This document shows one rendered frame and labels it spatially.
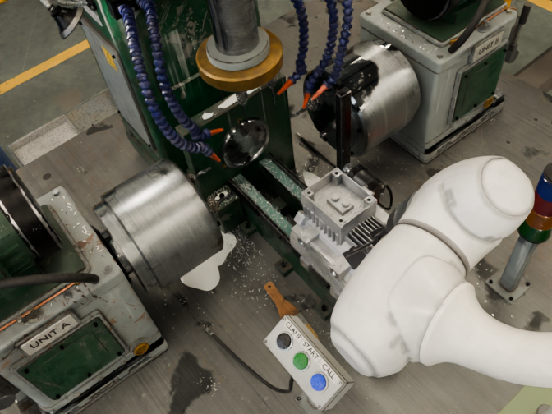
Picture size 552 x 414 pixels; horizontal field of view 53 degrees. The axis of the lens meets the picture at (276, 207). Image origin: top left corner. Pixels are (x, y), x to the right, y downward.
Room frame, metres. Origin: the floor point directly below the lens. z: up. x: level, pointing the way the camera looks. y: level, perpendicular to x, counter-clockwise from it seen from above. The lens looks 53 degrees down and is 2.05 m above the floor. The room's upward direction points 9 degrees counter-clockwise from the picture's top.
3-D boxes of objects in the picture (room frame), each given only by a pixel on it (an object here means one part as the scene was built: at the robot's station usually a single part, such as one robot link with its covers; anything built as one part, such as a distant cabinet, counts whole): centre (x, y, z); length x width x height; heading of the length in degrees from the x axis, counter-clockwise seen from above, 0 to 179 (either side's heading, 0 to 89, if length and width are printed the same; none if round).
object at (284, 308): (0.62, 0.01, 0.80); 0.21 x 0.05 x 0.01; 25
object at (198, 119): (1.06, 0.08, 0.97); 0.30 x 0.11 x 0.34; 120
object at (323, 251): (0.66, -0.15, 1.02); 0.20 x 0.19 x 0.19; 31
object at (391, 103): (1.09, -0.28, 1.04); 0.41 x 0.25 x 0.25; 120
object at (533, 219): (0.60, -0.53, 1.10); 0.06 x 0.06 x 0.04
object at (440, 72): (1.22, -0.51, 0.99); 0.35 x 0.31 x 0.37; 120
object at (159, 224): (0.74, 0.31, 1.04); 0.37 x 0.25 x 0.25; 120
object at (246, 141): (1.00, 0.05, 1.02); 0.15 x 0.02 x 0.15; 120
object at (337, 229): (0.69, -0.13, 1.11); 0.12 x 0.11 x 0.07; 31
